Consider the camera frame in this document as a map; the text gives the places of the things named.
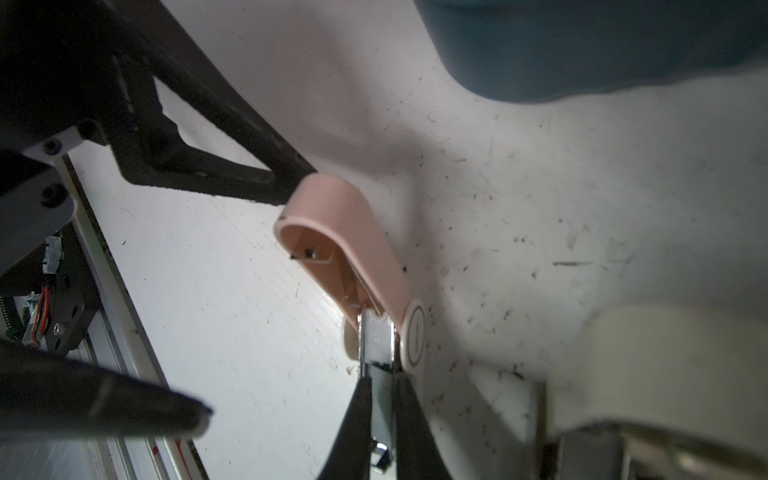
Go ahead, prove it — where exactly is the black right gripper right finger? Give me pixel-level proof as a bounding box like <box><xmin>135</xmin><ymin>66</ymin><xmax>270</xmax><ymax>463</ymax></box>
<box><xmin>394</xmin><ymin>372</ymin><xmax>452</xmax><ymax>480</ymax></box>

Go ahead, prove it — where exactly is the teal plastic tray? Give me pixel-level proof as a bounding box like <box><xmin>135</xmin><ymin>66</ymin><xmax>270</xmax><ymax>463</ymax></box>
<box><xmin>415</xmin><ymin>1</ymin><xmax>767</xmax><ymax>103</ymax></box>

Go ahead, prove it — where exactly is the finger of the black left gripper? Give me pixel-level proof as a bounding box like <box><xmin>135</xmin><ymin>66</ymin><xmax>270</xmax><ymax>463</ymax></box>
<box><xmin>1</xmin><ymin>341</ymin><xmax>213</xmax><ymax>440</ymax></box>

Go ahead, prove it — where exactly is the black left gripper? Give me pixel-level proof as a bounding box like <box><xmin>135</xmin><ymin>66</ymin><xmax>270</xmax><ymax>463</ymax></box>
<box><xmin>1</xmin><ymin>1</ymin><xmax>315</xmax><ymax>205</ymax></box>

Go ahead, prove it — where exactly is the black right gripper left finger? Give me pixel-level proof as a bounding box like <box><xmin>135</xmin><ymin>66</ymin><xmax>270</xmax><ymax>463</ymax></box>
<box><xmin>318</xmin><ymin>378</ymin><xmax>372</xmax><ymax>480</ymax></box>

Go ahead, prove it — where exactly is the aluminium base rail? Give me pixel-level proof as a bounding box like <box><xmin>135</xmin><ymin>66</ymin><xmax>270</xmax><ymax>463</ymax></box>
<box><xmin>0</xmin><ymin>155</ymin><xmax>211</xmax><ymax>480</ymax></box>

